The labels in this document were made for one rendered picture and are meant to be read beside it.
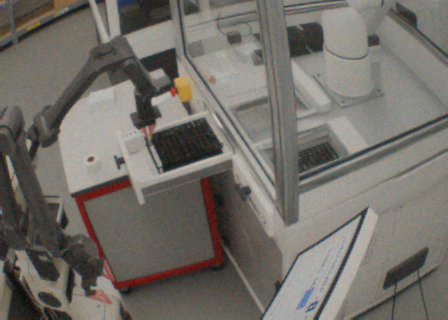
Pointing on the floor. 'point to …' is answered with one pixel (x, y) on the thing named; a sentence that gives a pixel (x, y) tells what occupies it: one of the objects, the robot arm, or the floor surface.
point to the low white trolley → (203, 212)
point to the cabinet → (437, 241)
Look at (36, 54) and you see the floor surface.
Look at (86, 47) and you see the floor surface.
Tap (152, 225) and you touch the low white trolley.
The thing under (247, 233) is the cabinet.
